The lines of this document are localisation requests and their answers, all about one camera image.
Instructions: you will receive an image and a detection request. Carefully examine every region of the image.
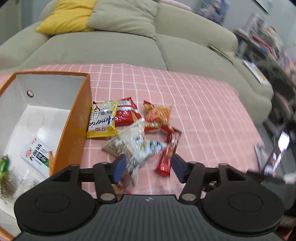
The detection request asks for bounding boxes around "white packet in box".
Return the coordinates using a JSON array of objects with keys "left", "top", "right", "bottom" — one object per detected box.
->
[{"left": 20, "top": 136, "right": 51, "bottom": 178}]

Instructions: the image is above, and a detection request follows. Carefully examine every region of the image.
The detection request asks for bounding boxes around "smartphone on stand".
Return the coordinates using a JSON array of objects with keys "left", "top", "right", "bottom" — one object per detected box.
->
[{"left": 264, "top": 132, "right": 290, "bottom": 176}]

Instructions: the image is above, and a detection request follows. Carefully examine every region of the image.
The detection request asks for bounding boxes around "orange red noodle snack packet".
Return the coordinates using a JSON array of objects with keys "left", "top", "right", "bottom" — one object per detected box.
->
[{"left": 143, "top": 100, "right": 174, "bottom": 133}]

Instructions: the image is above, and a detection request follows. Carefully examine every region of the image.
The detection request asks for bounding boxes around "clear white seed packet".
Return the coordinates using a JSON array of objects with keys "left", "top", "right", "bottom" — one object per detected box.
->
[{"left": 102, "top": 118, "right": 168, "bottom": 186}]

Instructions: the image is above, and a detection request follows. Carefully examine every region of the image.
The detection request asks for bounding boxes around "pink checkered tablecloth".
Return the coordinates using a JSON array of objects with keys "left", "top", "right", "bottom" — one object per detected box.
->
[{"left": 0, "top": 63, "right": 265, "bottom": 200}]

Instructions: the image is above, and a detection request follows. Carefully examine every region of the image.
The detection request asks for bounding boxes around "yellow cushion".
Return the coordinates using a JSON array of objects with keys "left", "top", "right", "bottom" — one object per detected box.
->
[{"left": 36, "top": 0, "right": 96, "bottom": 36}]

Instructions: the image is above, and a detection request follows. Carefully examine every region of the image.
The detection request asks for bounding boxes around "book on sofa arm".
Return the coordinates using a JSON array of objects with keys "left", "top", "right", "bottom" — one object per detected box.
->
[{"left": 208, "top": 45, "right": 233, "bottom": 65}]

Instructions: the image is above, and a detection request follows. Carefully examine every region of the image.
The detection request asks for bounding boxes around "green snack packet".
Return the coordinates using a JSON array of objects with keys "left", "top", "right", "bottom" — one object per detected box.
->
[{"left": 0, "top": 154, "right": 18, "bottom": 200}]

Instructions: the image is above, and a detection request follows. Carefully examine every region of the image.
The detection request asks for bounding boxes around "beige sofa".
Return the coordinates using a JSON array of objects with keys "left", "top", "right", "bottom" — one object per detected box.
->
[{"left": 0, "top": 0, "right": 275, "bottom": 126}]

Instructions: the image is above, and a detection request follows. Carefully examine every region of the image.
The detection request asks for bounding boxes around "blue wall poster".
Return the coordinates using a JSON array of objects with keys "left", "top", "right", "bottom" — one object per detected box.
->
[{"left": 196, "top": 0, "right": 230, "bottom": 25}]

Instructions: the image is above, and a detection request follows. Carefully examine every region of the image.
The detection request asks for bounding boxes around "red chocolate bar wrapper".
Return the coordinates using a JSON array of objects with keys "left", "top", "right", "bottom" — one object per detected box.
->
[{"left": 155, "top": 128, "right": 182, "bottom": 177}]

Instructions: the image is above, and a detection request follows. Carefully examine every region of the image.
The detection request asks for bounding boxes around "beige cushion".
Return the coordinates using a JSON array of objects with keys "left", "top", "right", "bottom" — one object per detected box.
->
[{"left": 86, "top": 0, "right": 159, "bottom": 40}]

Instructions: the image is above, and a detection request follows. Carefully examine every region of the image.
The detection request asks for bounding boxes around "yellow snack packet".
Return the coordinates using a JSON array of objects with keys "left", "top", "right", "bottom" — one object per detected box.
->
[{"left": 86, "top": 100, "right": 119, "bottom": 138}]

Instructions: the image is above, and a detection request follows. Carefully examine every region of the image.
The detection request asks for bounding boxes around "orange cardboard box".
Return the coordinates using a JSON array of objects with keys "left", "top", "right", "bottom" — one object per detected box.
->
[{"left": 1, "top": 71, "right": 95, "bottom": 240}]

